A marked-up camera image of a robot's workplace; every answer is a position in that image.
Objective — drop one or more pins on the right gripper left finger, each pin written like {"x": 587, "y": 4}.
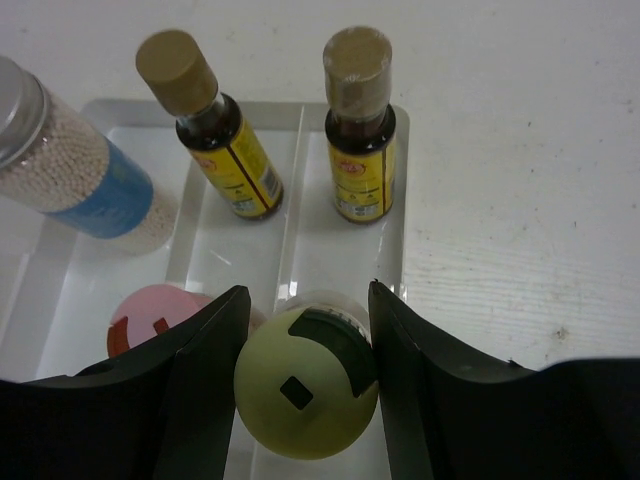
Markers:
{"x": 162, "y": 410}

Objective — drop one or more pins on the yellow-lid spice shaker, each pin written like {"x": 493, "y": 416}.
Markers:
{"x": 306, "y": 381}

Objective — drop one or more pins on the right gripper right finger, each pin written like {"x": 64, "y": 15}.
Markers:
{"x": 451, "y": 411}

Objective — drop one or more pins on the silver-lid jar blue label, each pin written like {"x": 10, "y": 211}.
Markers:
{"x": 55, "y": 162}

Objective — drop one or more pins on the amber bottle gold cap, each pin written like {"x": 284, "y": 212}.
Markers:
{"x": 210, "y": 124}
{"x": 360, "y": 125}

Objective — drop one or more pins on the white three-compartment tray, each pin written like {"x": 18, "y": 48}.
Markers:
{"x": 60, "y": 287}

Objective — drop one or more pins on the pink-lid spice shaker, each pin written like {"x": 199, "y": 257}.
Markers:
{"x": 151, "y": 311}

